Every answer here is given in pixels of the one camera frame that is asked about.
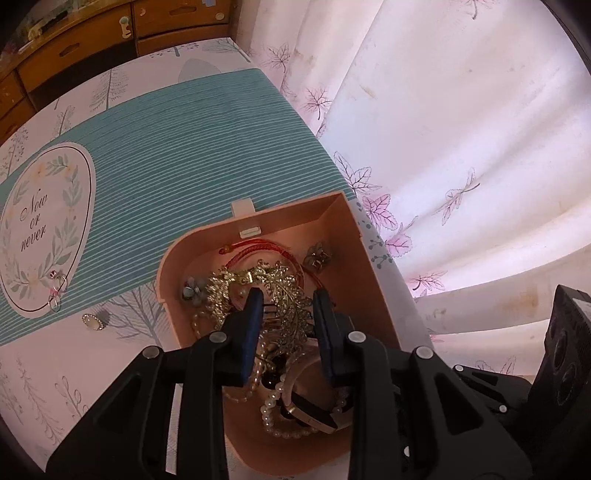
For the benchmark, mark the grey-green flower hair clip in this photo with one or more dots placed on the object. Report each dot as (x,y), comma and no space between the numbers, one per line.
(190,290)

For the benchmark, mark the gold leaf hair clip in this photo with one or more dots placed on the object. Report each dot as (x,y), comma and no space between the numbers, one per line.
(282,295)

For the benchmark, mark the pink band smartwatch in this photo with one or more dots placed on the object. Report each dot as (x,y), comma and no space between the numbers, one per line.
(309,414)

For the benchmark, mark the pink plastic storage box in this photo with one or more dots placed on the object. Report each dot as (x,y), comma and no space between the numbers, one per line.
(286,217)

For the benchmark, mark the silver crystal earring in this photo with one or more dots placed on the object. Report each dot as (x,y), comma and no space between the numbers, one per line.
(56,287)

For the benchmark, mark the wooden desk with drawers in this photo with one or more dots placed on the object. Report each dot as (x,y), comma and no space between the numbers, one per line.
(83,46)

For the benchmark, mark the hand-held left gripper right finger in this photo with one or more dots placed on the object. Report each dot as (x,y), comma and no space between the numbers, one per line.
(323,339)

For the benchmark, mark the small bronze flower clip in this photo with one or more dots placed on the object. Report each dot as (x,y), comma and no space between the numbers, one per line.
(317,256)

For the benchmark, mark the white drawer lock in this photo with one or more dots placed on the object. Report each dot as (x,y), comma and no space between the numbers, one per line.
(124,26)

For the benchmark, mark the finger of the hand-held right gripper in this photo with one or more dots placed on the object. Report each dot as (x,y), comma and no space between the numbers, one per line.
(498,390)

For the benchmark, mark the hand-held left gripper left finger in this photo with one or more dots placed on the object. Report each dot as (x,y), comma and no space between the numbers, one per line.
(251,334)

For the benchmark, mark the white leaf print curtain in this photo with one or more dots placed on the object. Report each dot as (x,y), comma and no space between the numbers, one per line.
(461,115)

